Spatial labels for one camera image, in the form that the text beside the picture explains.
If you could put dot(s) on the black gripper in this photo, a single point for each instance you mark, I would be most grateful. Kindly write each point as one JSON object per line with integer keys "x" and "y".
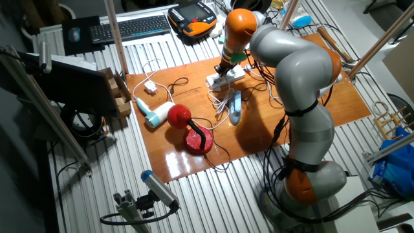
{"x": 225, "y": 67}

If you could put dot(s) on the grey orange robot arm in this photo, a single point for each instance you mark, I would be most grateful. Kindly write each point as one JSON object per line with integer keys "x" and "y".
{"x": 300, "y": 81}

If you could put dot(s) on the white power strip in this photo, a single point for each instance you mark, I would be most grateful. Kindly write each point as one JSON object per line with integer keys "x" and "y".
{"x": 236, "y": 73}

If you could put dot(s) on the white square plug adapter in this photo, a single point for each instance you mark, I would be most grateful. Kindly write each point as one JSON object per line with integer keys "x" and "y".
{"x": 150, "y": 86}

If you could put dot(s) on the white rounded gadget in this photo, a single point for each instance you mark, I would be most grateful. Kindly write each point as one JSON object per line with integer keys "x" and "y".
{"x": 216, "y": 30}

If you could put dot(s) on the orange black teach pendant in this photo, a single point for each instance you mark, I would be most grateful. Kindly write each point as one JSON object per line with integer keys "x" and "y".
{"x": 194, "y": 16}

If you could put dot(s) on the red desk lamp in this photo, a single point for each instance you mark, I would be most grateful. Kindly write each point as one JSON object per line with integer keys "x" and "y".
{"x": 178, "y": 116}

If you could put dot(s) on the black filament spool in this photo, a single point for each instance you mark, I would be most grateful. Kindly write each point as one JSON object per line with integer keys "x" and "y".
{"x": 255, "y": 4}

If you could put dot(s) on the white and blue hair dryer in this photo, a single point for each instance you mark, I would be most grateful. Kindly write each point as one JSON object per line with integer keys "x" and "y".
{"x": 158, "y": 115}

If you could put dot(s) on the glossy wooden board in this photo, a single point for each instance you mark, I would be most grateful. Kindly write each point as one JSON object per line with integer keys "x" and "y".
{"x": 258, "y": 139}

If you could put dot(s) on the blue and white gadget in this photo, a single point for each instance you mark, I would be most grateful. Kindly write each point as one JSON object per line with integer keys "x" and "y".
{"x": 302, "y": 21}

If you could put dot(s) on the black keyboard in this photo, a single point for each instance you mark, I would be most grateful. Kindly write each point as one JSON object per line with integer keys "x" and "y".
{"x": 129, "y": 28}

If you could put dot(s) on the brown cardboard boxes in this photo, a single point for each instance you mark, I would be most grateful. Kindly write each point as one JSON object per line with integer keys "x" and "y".
{"x": 123, "y": 106}

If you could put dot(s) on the black monitor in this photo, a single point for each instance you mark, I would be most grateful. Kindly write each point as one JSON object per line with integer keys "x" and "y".
{"x": 81, "y": 87}

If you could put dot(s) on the black mouse pad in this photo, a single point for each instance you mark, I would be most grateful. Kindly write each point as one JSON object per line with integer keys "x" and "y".
{"x": 72, "y": 48}

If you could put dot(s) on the grey computer mouse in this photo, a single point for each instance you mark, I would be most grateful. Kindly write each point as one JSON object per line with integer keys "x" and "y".
{"x": 74, "y": 34}

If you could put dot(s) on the wooden dish rack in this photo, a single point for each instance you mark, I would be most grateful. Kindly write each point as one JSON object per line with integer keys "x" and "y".
{"x": 386, "y": 124}

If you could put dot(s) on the brown board panel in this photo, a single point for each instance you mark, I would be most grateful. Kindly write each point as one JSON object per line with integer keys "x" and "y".
{"x": 401, "y": 64}

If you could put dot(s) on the short aluminium bar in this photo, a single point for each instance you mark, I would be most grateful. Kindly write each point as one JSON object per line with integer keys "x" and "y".
{"x": 391, "y": 146}

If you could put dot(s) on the blue plastic bag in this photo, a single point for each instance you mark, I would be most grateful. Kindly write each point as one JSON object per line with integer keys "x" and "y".
{"x": 398, "y": 168}

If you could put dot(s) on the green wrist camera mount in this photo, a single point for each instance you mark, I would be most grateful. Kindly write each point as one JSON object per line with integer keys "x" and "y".
{"x": 240, "y": 57}

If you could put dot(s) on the light wooden upright post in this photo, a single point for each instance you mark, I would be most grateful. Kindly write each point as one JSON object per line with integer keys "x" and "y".
{"x": 288, "y": 16}

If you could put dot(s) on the slim aluminium upright post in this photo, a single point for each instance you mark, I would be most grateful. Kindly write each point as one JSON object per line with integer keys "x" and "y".
{"x": 114, "y": 35}

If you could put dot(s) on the silver depth camera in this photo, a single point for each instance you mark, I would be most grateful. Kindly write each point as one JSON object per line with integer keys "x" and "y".
{"x": 158, "y": 187}

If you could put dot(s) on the black camera clamp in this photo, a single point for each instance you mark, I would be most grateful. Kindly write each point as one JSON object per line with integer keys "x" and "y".
{"x": 145, "y": 204}

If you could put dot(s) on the beige diagonal post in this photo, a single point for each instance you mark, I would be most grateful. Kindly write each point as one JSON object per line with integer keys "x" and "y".
{"x": 381, "y": 42}

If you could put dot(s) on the aluminium profile camera stand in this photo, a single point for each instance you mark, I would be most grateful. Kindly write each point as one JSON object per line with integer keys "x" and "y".
{"x": 129, "y": 210}

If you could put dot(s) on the grey diagonal frame bar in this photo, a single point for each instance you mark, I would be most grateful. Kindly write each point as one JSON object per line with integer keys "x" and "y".
{"x": 48, "y": 110}

